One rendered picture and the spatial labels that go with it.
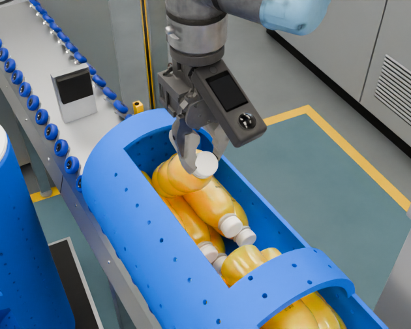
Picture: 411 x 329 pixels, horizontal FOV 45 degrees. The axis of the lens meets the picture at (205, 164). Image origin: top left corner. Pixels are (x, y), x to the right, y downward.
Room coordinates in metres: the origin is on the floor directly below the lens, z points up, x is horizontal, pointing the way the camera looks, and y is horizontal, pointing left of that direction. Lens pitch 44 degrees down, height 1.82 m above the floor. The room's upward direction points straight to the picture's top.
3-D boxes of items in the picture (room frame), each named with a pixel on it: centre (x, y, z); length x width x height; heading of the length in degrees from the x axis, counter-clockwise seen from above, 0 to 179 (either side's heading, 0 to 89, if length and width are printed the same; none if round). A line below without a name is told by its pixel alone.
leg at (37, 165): (1.67, 0.79, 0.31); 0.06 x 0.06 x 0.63; 32
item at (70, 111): (1.12, 0.36, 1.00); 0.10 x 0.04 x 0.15; 122
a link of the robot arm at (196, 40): (0.57, 0.01, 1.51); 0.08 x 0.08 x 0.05
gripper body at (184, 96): (0.57, 0.02, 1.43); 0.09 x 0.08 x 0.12; 32
